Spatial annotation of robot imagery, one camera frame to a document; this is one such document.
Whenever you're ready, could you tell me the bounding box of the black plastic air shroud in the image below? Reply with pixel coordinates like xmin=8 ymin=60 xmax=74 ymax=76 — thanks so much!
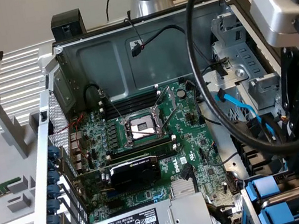
xmin=228 ymin=114 xmax=285 ymax=181

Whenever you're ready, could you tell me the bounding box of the yellow black wire bundle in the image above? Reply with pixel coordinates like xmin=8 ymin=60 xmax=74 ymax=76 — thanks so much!
xmin=205 ymin=198 xmax=239 ymax=224

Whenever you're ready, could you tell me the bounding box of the long black wire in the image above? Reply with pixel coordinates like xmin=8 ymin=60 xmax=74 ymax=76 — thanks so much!
xmin=192 ymin=75 xmax=233 ymax=134

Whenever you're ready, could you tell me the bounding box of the open grey PC case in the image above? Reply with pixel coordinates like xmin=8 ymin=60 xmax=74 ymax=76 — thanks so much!
xmin=0 ymin=0 xmax=299 ymax=224

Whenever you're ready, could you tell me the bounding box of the coloured power wire blue plug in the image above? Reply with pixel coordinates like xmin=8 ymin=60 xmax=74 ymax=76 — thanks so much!
xmin=261 ymin=109 xmax=293 ymax=147

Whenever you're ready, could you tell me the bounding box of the black box bracket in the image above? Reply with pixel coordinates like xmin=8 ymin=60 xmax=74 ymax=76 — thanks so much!
xmin=49 ymin=9 xmax=87 ymax=43

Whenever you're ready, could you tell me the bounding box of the black wire with black plug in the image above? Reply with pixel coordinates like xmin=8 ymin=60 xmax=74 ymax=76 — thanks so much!
xmin=127 ymin=15 xmax=230 ymax=91

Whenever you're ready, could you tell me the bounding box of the blue data wire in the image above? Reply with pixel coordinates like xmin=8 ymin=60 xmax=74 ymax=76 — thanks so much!
xmin=213 ymin=81 xmax=276 ymax=149

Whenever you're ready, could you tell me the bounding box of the wire locking lever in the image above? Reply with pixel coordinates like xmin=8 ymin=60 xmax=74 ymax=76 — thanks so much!
xmin=103 ymin=93 xmax=125 ymax=125
xmin=159 ymin=103 xmax=183 ymax=130

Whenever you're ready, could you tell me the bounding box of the short black loop wire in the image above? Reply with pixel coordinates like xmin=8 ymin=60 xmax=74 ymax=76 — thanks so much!
xmin=82 ymin=81 xmax=106 ymax=101

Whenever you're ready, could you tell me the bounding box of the grey parts rack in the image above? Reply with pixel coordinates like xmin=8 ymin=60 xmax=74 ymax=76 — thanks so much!
xmin=0 ymin=85 xmax=61 ymax=224

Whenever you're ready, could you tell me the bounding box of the thin black cable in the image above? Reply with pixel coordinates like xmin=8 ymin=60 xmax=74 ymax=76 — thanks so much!
xmin=103 ymin=0 xmax=123 ymax=21

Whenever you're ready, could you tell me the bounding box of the silver finned heatsink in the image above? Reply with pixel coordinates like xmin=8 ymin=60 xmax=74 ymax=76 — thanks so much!
xmin=169 ymin=178 xmax=197 ymax=200

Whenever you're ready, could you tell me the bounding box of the black graphics card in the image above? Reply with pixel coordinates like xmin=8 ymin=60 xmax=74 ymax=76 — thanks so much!
xmin=71 ymin=153 xmax=165 ymax=201

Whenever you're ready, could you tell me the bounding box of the metal socket cover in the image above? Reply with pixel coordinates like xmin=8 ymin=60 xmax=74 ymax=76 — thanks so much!
xmin=149 ymin=84 xmax=180 ymax=115

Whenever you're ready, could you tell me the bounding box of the hard drive in blue caddy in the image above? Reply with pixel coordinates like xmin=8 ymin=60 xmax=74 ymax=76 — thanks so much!
xmin=236 ymin=158 xmax=299 ymax=224

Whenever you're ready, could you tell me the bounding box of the green motherboard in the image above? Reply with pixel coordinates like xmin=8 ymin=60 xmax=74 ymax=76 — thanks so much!
xmin=62 ymin=72 xmax=252 ymax=224

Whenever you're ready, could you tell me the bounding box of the black wire angled plug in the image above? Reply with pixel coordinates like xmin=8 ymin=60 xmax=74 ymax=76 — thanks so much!
xmin=179 ymin=162 xmax=199 ymax=196

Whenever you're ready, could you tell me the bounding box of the silver metal drive cage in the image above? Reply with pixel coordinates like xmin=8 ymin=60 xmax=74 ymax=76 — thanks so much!
xmin=191 ymin=5 xmax=292 ymax=125

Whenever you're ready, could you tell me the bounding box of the CPU socket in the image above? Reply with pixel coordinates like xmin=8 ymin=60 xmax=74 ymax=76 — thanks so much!
xmin=118 ymin=106 xmax=169 ymax=149

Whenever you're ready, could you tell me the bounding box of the thin red wire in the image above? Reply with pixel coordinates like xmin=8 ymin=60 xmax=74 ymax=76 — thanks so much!
xmin=52 ymin=113 xmax=92 ymax=166

